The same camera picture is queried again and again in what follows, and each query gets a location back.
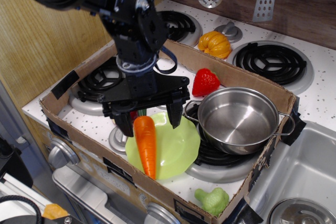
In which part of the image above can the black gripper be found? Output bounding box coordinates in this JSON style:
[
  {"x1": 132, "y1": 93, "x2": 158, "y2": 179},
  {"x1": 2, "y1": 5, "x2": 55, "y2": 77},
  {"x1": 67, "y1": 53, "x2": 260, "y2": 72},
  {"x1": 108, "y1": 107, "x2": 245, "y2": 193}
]
[{"x1": 98, "y1": 71, "x2": 190, "y2": 137}]

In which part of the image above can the orange toy carrot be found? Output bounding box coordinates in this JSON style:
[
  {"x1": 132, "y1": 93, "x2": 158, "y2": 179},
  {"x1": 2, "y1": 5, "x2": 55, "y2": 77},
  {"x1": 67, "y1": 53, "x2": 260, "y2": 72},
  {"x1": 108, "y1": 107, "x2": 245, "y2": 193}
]
[{"x1": 133, "y1": 116, "x2": 156, "y2": 180}]

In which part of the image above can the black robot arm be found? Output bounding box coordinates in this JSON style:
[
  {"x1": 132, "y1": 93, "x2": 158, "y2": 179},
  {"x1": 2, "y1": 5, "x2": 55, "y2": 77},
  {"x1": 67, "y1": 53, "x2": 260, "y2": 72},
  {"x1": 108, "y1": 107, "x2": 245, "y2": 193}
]
[{"x1": 35, "y1": 0, "x2": 190, "y2": 137}]

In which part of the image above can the light green plastic plate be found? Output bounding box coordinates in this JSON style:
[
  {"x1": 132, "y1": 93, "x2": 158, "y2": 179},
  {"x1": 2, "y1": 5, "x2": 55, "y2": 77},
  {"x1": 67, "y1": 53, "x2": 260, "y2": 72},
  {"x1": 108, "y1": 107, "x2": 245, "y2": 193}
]
[{"x1": 125, "y1": 112, "x2": 201, "y2": 180}]

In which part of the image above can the dark red halved toy vegetable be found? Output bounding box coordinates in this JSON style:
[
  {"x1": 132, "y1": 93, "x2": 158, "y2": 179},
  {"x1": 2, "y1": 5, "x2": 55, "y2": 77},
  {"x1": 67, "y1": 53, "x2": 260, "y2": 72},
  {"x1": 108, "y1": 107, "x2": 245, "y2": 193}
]
[{"x1": 112, "y1": 111, "x2": 138, "y2": 124}]

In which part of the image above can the silver centre stove knob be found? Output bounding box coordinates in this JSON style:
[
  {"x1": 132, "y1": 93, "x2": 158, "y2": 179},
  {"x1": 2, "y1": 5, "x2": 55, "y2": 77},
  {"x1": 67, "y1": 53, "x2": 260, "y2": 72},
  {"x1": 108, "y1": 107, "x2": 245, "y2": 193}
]
[{"x1": 157, "y1": 105, "x2": 167, "y2": 111}]

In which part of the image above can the silver stove knob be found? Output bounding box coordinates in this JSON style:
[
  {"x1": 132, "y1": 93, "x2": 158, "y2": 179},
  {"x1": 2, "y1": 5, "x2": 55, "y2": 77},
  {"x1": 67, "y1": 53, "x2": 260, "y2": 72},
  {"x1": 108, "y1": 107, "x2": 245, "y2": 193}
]
[
  {"x1": 109, "y1": 126, "x2": 129, "y2": 155},
  {"x1": 157, "y1": 105, "x2": 167, "y2": 111},
  {"x1": 215, "y1": 22, "x2": 243, "y2": 43}
]

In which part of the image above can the silver front stove knob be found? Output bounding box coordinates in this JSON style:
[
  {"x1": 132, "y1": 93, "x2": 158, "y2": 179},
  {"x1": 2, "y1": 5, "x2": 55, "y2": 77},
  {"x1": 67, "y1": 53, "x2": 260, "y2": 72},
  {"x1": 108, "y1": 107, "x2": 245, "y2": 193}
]
[{"x1": 109, "y1": 126, "x2": 129, "y2": 155}]

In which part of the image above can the front left black burner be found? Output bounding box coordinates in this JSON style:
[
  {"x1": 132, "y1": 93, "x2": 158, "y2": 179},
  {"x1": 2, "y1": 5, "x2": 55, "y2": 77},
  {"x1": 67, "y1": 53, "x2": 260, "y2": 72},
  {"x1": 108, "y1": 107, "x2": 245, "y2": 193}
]
[{"x1": 68, "y1": 57, "x2": 124, "y2": 116}]

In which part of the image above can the black burner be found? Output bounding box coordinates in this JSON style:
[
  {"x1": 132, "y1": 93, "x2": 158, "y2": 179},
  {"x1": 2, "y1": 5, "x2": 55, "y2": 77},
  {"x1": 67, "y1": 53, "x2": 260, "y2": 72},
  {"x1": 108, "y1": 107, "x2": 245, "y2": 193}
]
[
  {"x1": 158, "y1": 10, "x2": 203, "y2": 47},
  {"x1": 68, "y1": 57, "x2": 124, "y2": 116},
  {"x1": 177, "y1": 103, "x2": 260, "y2": 184},
  {"x1": 226, "y1": 40, "x2": 314, "y2": 95}
]

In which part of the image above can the red toy strawberry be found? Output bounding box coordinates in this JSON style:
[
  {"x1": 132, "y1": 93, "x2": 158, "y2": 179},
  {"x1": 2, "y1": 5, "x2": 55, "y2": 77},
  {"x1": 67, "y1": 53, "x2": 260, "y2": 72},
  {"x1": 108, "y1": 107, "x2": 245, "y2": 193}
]
[{"x1": 192, "y1": 68, "x2": 220, "y2": 97}]

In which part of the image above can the brown cardboard fence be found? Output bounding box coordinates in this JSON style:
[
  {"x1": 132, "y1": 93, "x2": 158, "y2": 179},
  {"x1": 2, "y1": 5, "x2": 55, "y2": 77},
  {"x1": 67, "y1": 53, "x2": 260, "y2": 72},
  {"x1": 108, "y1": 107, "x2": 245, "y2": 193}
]
[{"x1": 40, "y1": 40, "x2": 296, "y2": 223}]

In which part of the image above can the front right black burner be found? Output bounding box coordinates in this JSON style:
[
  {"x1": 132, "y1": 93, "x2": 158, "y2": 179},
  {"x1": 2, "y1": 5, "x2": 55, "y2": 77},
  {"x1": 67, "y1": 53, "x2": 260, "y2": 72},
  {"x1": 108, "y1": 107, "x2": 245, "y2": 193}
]
[{"x1": 177, "y1": 103, "x2": 260, "y2": 184}]

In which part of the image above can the stainless steel pot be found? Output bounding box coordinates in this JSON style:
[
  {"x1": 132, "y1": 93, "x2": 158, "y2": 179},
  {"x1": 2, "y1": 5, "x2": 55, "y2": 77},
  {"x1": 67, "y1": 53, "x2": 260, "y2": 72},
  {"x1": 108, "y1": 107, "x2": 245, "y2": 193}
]
[{"x1": 184, "y1": 87, "x2": 296, "y2": 155}]

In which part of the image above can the back left black burner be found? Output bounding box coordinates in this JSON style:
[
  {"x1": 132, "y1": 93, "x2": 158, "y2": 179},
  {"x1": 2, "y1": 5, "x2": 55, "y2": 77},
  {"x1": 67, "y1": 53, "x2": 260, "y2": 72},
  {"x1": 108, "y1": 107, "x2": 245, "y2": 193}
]
[{"x1": 158, "y1": 10, "x2": 203, "y2": 47}]

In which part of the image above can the yellow toy pumpkin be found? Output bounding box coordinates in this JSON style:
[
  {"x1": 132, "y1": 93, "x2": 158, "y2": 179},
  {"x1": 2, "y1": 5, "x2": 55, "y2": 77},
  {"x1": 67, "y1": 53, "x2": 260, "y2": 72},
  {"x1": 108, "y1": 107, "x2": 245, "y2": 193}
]
[{"x1": 197, "y1": 31, "x2": 232, "y2": 59}]

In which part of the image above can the silver oven dial left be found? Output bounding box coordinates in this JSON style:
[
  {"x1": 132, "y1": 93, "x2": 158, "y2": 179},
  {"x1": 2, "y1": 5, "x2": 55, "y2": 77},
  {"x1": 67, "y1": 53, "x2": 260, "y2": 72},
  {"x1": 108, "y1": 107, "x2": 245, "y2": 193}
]
[{"x1": 48, "y1": 138, "x2": 80, "y2": 169}]

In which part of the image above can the silver oven dial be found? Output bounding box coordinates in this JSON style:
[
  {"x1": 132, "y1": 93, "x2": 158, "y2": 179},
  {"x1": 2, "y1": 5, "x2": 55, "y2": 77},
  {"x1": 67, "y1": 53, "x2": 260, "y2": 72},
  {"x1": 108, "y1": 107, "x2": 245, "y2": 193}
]
[
  {"x1": 48, "y1": 138, "x2": 80, "y2": 169},
  {"x1": 144, "y1": 202, "x2": 180, "y2": 224}
]

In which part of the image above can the silver oven dial right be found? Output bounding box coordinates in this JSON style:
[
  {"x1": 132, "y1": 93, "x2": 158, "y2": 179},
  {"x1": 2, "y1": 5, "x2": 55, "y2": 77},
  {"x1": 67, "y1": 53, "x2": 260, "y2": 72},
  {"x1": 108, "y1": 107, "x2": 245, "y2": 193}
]
[{"x1": 144, "y1": 202, "x2": 180, "y2": 224}]

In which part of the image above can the green toy broccoli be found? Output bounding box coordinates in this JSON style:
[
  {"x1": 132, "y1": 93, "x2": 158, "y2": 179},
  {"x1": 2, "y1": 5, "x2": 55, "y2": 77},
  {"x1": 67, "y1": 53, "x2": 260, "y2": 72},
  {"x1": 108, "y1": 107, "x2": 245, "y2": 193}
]
[{"x1": 194, "y1": 188, "x2": 229, "y2": 217}]

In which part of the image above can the silver back stove knob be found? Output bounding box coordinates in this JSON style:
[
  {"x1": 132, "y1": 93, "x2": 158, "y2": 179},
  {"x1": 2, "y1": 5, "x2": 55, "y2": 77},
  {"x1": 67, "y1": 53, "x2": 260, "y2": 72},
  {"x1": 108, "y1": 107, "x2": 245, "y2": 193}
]
[{"x1": 215, "y1": 22, "x2": 243, "y2": 43}]

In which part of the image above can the orange object bottom left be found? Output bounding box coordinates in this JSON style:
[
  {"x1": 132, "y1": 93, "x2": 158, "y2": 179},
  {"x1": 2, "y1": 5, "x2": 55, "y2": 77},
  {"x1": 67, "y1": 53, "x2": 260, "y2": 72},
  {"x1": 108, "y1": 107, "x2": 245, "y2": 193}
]
[{"x1": 42, "y1": 204, "x2": 69, "y2": 220}]

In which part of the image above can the back right black burner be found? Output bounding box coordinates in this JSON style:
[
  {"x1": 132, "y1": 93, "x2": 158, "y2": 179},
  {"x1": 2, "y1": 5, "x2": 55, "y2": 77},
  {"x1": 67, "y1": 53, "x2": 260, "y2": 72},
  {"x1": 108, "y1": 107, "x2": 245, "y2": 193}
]
[{"x1": 226, "y1": 40, "x2": 314, "y2": 95}]

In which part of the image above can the hanging metal slotted spatula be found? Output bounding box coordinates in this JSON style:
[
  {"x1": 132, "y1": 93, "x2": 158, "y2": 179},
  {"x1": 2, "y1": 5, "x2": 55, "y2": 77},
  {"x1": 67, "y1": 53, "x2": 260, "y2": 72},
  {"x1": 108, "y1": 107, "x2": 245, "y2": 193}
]
[{"x1": 253, "y1": 0, "x2": 275, "y2": 23}]

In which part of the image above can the silver toy sink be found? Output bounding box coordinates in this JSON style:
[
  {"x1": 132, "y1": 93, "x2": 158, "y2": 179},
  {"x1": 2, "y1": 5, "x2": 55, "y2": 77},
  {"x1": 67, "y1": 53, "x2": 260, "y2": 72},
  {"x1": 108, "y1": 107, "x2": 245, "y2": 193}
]
[{"x1": 249, "y1": 122, "x2": 335, "y2": 223}]

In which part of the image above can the silver sink drain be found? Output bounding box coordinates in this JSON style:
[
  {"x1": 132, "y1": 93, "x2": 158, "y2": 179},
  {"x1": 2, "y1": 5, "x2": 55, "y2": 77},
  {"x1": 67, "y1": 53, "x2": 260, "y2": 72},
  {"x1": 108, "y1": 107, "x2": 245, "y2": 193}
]
[{"x1": 267, "y1": 198, "x2": 335, "y2": 223}]

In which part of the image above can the silver oven door handle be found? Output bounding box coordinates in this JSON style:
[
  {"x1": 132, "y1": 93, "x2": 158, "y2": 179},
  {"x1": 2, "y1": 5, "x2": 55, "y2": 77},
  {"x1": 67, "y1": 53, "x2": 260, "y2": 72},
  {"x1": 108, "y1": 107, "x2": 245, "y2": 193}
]
[{"x1": 53, "y1": 166, "x2": 132, "y2": 223}]

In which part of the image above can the black cable bottom left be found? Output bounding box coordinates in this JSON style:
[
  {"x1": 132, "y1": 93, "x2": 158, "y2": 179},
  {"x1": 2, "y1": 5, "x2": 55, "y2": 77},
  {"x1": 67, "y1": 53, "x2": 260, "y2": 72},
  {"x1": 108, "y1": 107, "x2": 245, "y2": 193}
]
[{"x1": 0, "y1": 195, "x2": 43, "y2": 224}]

